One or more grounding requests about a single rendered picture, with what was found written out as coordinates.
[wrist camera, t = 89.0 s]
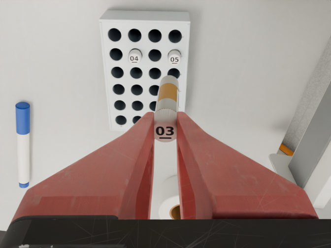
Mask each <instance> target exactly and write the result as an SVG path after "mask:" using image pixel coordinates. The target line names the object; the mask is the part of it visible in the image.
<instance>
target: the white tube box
mask: <svg viewBox="0 0 331 248"><path fill-rule="evenodd" d="M99 29H100V38H101V48H102V58H103V68H104V78H105V87H106V97H107V107H108V117H109V127H110V131H128V130H129V129H130V128H131V127H132V126H133V125H134V124H135V123H136V122H137V121H138V120H139V119H140V118H141V117H142V116H143V115H144V114H145V113H147V112H154V113H155V109H156V103H157V96H158V91H159V86H160V81H161V79H162V78H163V77H165V76H167V75H171V76H174V77H175V78H176V79H177V80H178V83H179V112H185V102H186V86H187V70H188V54H189V38H190V17H189V12H173V11H131V10H106V11H105V12H104V14H103V15H102V16H101V17H100V18H99ZM131 49H139V50H140V51H141V53H142V57H141V61H140V63H139V64H136V65H133V64H131V63H130V62H129V60H128V56H129V53H130V51H131ZM171 50H178V51H179V52H180V55H181V62H180V64H179V65H177V66H173V65H170V64H169V62H168V55H169V52H170V51H171Z"/></svg>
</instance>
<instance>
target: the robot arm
mask: <svg viewBox="0 0 331 248"><path fill-rule="evenodd" d="M154 147H155V138H154V112H147V113H145V114H144V115H143V116H142V117H141V118H140V119H139V120H138V121H137V122H136V123H135V124H134V125H133V126H132V127H131V128H130V129H129V130H128V131H127V132H125V133H124V134H122V135H121V136H119V137H118V138H116V139H114V140H112V141H111V142H109V143H107V144H105V145H104V146H102V147H100V148H98V149H97V150H95V151H93V152H92V153H90V154H88V155H86V156H85V157H83V158H81V159H79V160H78V161H76V162H74V163H73V164H71V165H69V166H67V167H66V168H64V169H62V170H61V171H59V172H57V173H55V174H54V175H52V176H50V177H48V178H47V179H45V180H43V181H41V182H40V183H38V184H36V185H34V186H33V187H31V188H29V189H28V190H27V191H26V193H25V194H24V196H23V198H22V200H21V202H20V204H19V206H18V208H17V211H16V213H15V215H14V217H13V219H12V221H11V223H10V225H9V227H8V229H7V231H6V233H5V235H4V237H3V239H2V241H1V243H0V248H331V219H319V218H318V215H317V213H316V211H315V209H314V207H313V205H312V203H311V201H310V199H309V197H308V195H307V193H306V192H305V190H304V189H303V188H301V187H299V186H297V185H296V184H294V183H292V182H290V181H289V180H287V179H285V178H283V177H282V176H280V175H278V174H277V173H275V172H273V171H271V170H270V169H268V168H266V167H264V166H263V165H261V164H259V163H257V162H256V161H254V160H252V159H251V158H249V157H247V156H245V155H244V154H242V153H240V152H238V151H237V150H235V149H233V148H231V147H230V146H228V145H226V144H225V143H223V142H221V141H219V140H218V139H216V138H214V137H212V136H211V135H209V134H208V133H206V132H205V131H204V130H203V129H202V128H201V127H199V126H198V125H197V124H196V123H195V122H194V121H193V120H192V119H191V118H190V117H189V116H188V115H187V114H186V113H185V112H179V111H178V112H177V138H176V148H177V178H178V191H179V203H180V215H181V219H150V214H151V203H152V190H153V178H154Z"/></svg>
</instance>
